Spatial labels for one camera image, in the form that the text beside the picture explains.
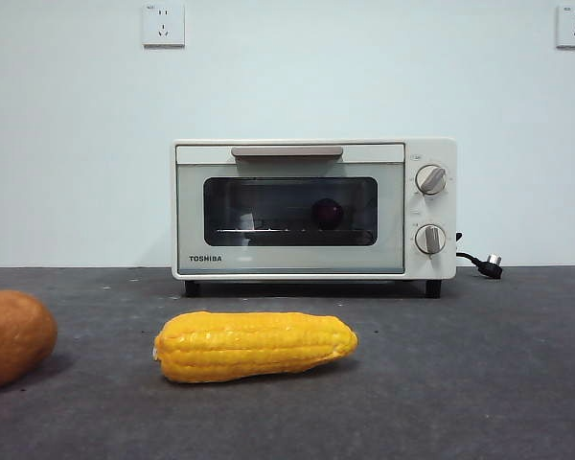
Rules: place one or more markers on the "brown potato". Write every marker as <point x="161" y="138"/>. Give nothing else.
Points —
<point x="9" y="341"/>

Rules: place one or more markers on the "yellow corn cob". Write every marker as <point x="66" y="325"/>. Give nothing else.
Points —
<point x="254" y="346"/>

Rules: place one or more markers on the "beige temperature knob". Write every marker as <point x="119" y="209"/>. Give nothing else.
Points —
<point x="431" y="179"/>

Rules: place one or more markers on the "white toaster oven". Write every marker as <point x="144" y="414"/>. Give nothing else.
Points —
<point x="431" y="211"/>

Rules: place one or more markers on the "beige timer knob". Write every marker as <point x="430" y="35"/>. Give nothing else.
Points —
<point x="430" y="238"/>

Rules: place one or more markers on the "purple eggplant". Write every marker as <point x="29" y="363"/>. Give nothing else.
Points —
<point x="327" y="214"/>

